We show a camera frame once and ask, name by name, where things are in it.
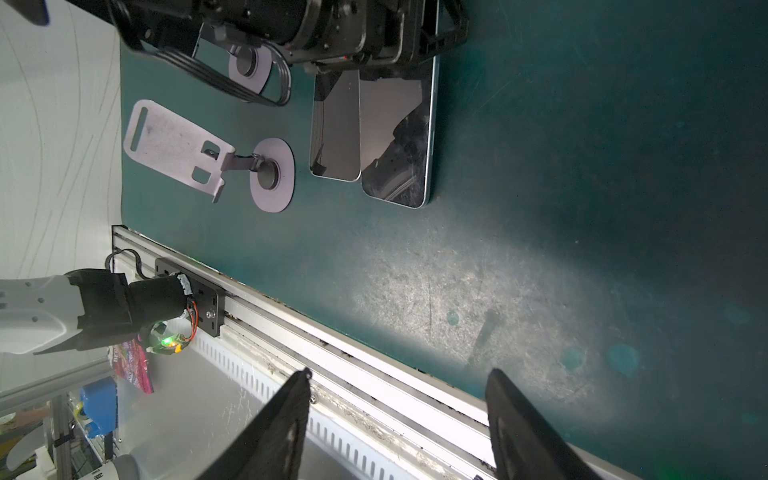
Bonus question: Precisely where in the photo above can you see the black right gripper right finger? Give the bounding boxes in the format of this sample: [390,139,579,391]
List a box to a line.
[485,369,598,479]

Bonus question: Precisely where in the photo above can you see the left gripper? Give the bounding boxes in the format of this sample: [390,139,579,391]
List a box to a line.
[197,0,469,66]

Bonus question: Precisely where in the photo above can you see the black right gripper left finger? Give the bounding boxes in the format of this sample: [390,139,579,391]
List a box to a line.
[199,368,312,480]

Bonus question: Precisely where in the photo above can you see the phone with dark frame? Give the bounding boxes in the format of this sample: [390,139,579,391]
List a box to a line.
[359,57,440,209]

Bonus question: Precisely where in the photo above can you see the phone with light green frame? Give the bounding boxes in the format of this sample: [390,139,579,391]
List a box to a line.
[309,70,361,182]

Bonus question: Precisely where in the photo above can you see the purple round stand middle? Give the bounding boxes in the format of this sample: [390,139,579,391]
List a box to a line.
[228,46,272,94]

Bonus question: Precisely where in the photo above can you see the purple round stand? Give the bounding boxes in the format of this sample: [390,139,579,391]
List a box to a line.
[123,99,296,213]
[228,46,272,94]

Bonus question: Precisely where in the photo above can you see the purple round stand front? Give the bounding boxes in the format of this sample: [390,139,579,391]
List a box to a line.
[123,99,296,213]

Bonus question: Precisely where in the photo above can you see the pink patterned bag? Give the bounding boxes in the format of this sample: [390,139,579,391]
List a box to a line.
[108,340,154,394]

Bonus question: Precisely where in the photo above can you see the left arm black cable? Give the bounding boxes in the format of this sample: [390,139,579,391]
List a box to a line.
[107,0,294,108]

